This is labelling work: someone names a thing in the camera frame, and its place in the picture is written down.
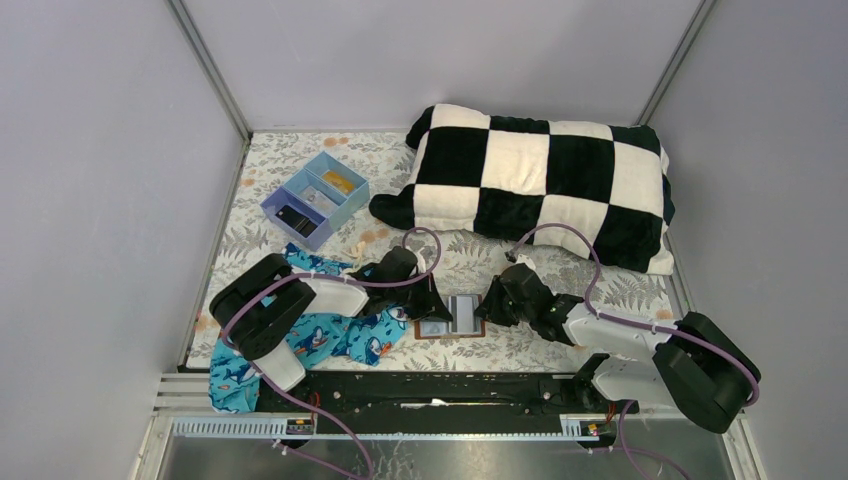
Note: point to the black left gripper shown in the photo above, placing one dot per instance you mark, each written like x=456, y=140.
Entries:
x=423, y=297

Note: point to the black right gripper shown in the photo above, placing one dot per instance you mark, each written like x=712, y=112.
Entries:
x=502, y=296

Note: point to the brown leather card holder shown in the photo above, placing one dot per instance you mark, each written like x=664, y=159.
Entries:
x=465, y=323

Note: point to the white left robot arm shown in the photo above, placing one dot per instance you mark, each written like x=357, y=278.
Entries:
x=292, y=310

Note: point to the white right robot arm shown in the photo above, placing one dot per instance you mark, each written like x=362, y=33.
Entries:
x=690, y=365

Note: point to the gold card in box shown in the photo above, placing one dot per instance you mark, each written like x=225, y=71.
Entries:
x=339, y=182

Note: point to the silver card in box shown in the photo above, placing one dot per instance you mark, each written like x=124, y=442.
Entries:
x=318, y=200

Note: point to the black card in box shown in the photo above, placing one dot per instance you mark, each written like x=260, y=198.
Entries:
x=297, y=221

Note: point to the floral patterned table cloth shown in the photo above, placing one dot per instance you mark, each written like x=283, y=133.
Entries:
x=467, y=264

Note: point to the blue three-compartment organizer box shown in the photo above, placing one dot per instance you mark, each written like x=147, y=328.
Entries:
x=311, y=175

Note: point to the black white checkered pillow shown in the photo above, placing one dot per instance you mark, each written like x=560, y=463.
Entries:
x=592, y=189

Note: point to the blue shark print shorts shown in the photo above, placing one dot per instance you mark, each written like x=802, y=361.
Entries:
x=282, y=317

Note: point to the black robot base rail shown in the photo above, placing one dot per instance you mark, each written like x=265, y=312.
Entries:
x=346, y=394

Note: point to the perforated metal cable tray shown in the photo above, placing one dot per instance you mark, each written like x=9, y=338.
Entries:
x=432, y=426

